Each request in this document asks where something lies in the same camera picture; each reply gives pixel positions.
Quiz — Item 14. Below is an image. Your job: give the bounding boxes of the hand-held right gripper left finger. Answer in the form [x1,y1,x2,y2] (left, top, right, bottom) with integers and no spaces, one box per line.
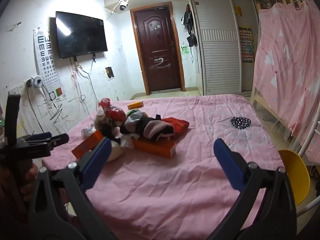
[29,137,118,240]

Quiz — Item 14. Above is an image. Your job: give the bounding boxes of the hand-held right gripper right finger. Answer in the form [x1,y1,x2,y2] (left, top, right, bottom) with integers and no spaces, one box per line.
[213,138,298,240]

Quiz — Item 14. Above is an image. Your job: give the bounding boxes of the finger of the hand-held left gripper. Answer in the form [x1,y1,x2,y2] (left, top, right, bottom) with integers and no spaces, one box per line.
[24,132,52,142]
[37,133,70,152]

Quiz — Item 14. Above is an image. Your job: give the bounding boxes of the black plastic bag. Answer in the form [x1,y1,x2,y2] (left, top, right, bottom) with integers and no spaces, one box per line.
[100,122,120,140]

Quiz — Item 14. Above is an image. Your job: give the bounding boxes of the long orange box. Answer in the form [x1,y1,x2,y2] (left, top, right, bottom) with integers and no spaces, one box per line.
[132,138,176,159]

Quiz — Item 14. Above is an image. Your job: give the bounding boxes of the person's left hand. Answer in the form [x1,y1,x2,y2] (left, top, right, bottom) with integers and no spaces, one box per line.
[19,162,39,200]

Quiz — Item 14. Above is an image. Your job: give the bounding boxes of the cream paper ball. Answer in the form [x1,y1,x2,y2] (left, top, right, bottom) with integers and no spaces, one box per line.
[106,141,123,162]

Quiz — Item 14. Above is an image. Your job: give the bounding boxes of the short orange box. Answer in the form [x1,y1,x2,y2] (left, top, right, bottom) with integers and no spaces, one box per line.
[72,129,104,159]

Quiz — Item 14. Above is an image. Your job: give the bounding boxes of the printed clear plastic wrapper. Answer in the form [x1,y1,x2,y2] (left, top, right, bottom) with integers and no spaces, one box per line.
[81,127,97,139]

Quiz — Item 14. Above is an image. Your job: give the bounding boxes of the white tissue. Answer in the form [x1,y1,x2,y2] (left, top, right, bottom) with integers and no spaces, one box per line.
[120,134,137,147]

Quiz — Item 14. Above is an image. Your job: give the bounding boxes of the white charger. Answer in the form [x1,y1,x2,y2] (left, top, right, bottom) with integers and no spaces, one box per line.
[31,75,43,88]

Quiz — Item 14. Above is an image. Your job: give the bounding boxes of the red snack wrapper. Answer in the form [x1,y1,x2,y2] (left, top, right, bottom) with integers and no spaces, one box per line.
[99,99,127,127]

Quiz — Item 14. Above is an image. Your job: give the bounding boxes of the black and white cloth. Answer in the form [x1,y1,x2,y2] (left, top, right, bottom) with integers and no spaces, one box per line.
[120,110,175,142]

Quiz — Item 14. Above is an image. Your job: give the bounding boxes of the pink bed sheet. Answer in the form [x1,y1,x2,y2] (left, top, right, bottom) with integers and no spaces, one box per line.
[41,94,287,240]

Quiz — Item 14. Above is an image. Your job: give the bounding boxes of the eye chart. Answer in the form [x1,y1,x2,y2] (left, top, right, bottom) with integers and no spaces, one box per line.
[33,27,63,98]

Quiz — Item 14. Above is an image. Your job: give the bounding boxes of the yellow chair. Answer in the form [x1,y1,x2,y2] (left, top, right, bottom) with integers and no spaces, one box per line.
[278,149,315,215]

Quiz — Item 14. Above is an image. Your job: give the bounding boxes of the white slatted wardrobe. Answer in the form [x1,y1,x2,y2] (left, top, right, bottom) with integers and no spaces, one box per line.
[188,0,260,96]

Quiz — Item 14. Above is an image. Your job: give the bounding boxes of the pink printed curtain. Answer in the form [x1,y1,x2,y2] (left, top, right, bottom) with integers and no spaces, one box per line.
[254,0,320,165]

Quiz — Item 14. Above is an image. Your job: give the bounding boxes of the colourful grid poster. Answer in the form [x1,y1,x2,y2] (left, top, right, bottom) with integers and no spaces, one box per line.
[238,27,255,63]

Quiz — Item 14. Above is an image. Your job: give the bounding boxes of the dark brown door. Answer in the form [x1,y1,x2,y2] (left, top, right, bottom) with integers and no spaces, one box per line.
[130,2,186,95]

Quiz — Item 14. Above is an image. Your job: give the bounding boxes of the white wall socket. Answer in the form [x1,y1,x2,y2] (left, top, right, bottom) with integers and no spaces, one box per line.
[7,80,33,96]

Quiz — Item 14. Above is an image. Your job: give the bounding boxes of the black wall television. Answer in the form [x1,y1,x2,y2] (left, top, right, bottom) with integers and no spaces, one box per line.
[55,11,108,59]

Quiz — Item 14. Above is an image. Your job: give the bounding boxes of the white security camera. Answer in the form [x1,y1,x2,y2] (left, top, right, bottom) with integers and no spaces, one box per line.
[117,0,130,12]

